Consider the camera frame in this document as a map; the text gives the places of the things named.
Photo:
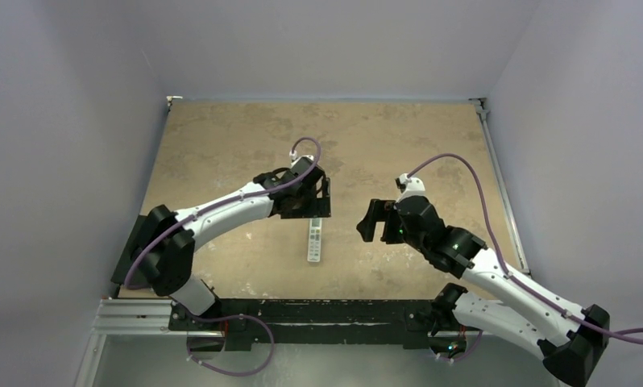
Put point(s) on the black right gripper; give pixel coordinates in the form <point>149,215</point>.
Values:
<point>384,222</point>

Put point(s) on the black mat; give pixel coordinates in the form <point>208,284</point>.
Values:
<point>125,260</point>

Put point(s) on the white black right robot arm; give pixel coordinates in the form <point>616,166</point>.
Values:
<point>564,335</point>

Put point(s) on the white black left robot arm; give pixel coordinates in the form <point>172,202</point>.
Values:
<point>160,250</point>

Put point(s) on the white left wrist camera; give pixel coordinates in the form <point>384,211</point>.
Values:
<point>295,157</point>

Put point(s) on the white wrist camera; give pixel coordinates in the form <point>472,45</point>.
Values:
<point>295,157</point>
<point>409,187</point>

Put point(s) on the white remote control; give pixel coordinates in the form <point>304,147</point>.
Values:
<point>314,247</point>

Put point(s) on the aluminium frame rail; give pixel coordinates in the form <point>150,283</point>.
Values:
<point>483,112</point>

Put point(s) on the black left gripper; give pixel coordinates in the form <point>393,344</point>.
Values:
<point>318,207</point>

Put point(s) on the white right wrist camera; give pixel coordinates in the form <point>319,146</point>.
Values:
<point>409,187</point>

